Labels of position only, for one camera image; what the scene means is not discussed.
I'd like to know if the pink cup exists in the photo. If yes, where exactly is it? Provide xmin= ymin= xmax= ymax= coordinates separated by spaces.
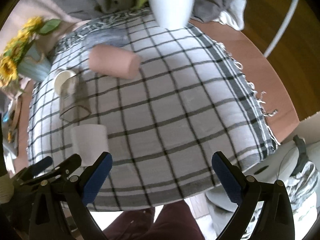
xmin=88 ymin=44 xmax=141 ymax=79

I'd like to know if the pink curtain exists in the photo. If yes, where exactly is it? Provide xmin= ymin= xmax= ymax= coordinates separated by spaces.
xmin=1 ymin=0 xmax=87 ymax=54

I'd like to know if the smoky square glass cup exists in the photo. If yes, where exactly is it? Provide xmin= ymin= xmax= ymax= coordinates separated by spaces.
xmin=59 ymin=75 xmax=91 ymax=123

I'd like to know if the white plastic cup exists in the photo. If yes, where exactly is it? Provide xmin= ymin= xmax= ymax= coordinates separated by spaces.
xmin=71 ymin=124 xmax=109 ymax=167

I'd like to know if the white lamp pole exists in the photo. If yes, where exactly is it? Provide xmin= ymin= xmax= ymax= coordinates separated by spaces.
xmin=264 ymin=0 xmax=299 ymax=58

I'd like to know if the plaid patterned paper cup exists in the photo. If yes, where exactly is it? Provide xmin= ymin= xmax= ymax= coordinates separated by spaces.
xmin=54 ymin=69 xmax=76 ymax=96

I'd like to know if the sunflower bouquet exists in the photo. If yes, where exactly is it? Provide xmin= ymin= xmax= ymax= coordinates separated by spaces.
xmin=1 ymin=16 xmax=61 ymax=87

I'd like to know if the clear blue plastic cup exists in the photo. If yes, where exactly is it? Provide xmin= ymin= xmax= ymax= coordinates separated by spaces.
xmin=83 ymin=28 xmax=129 ymax=49

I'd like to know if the light blue ribbed vase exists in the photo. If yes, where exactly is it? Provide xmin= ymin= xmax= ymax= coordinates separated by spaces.
xmin=17 ymin=43 xmax=52 ymax=82

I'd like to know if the round wooden tray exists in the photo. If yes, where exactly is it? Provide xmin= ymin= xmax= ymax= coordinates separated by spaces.
xmin=8 ymin=97 xmax=22 ymax=131

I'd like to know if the white plant pot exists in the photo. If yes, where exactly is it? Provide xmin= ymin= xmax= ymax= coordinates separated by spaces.
xmin=148 ymin=0 xmax=195 ymax=30

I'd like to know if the checkered grey white tablecloth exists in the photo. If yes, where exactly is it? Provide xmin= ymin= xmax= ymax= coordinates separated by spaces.
xmin=27 ymin=9 xmax=278 ymax=211

